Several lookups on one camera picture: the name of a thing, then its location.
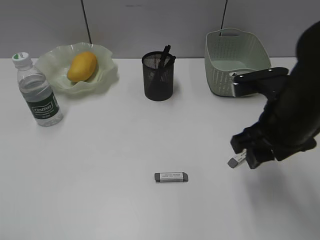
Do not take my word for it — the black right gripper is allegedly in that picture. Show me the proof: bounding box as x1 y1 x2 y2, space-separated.
230 122 317 170

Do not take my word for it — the grey eraser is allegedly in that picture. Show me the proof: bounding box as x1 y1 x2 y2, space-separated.
227 149 247 169
154 172 189 183

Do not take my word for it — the black marker pen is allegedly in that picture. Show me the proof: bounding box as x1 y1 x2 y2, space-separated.
154 44 172 81
153 59 165 82
162 55 176 74

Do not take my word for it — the yellow mango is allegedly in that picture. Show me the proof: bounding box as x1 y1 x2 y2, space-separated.
67 51 98 83

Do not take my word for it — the clear water bottle green label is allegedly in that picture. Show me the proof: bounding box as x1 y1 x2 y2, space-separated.
11 52 64 127

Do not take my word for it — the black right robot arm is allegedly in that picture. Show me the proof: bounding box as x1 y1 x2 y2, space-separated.
230 22 320 169

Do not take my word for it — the green plastic woven basket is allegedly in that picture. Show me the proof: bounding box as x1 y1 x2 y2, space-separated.
204 28 271 98

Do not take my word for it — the black mesh pen holder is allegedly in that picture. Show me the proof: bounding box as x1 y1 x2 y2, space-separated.
141 51 174 102

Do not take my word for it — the pale green wavy plate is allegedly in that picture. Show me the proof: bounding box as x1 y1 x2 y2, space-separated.
35 42 119 96

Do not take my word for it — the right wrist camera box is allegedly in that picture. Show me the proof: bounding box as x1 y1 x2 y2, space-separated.
231 67 289 99

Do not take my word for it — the black cable right wall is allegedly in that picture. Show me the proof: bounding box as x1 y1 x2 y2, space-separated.
219 0 229 30

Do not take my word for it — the black cable wall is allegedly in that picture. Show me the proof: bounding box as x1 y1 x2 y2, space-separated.
219 0 229 30
80 0 93 44

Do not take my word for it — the black cable left wall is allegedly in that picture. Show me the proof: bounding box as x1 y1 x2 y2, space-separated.
80 0 93 44

